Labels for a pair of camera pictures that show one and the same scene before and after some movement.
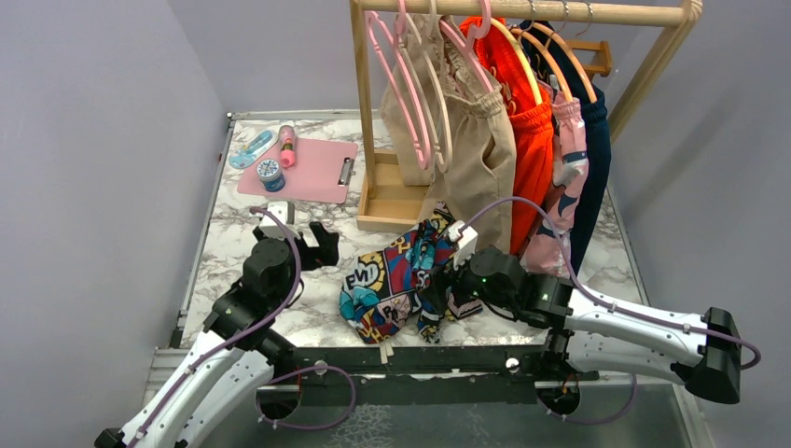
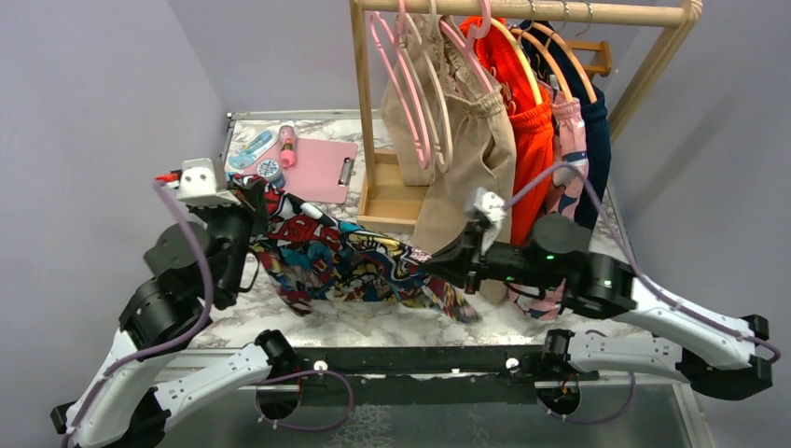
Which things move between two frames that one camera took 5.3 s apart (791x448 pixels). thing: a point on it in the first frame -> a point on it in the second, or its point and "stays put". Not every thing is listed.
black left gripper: [324, 255] -> [254, 204]
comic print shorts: [381, 290] -> [312, 255]
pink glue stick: [287, 139] stays put
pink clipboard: [322, 170] stays put
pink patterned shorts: [544, 255] stays put
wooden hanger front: [534, 82] stays put
